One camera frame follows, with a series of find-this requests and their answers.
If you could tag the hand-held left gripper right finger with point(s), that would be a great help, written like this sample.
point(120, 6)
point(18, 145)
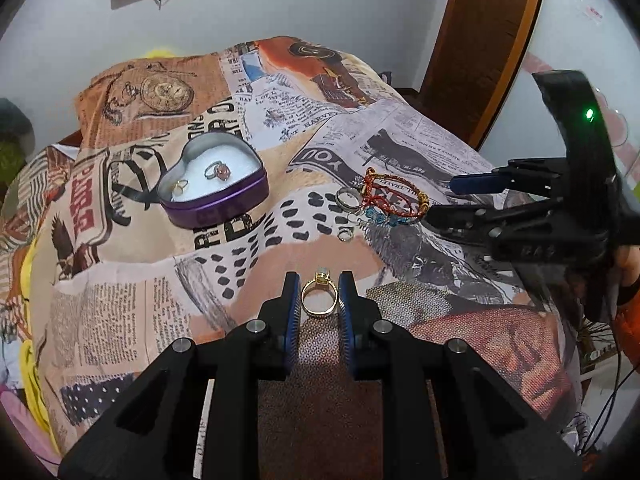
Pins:
point(345, 322)

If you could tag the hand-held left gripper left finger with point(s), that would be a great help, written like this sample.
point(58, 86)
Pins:
point(293, 322)

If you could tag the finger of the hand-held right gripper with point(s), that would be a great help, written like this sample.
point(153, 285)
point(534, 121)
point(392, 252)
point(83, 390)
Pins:
point(460, 217)
point(472, 182)

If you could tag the purple heart-shaped tin box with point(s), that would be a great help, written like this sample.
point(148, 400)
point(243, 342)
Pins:
point(215, 208)

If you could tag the person's right forearm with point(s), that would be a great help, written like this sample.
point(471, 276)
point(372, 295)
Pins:
point(631, 320)

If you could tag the person's right hand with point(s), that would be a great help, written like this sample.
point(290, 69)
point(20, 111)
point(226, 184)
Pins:
point(628, 265)

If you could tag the brown wooden door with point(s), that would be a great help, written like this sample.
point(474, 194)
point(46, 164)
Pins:
point(480, 35)

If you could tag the newspaper print patchwork cloth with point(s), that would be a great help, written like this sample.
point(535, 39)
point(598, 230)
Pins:
point(150, 285)

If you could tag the yellow cloth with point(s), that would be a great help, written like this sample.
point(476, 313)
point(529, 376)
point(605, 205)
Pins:
point(31, 360)

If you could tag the pink cloth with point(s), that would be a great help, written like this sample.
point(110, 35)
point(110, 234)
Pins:
point(22, 425)

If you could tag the dark green plush object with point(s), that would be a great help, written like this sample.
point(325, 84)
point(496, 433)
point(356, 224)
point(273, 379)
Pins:
point(12, 160)

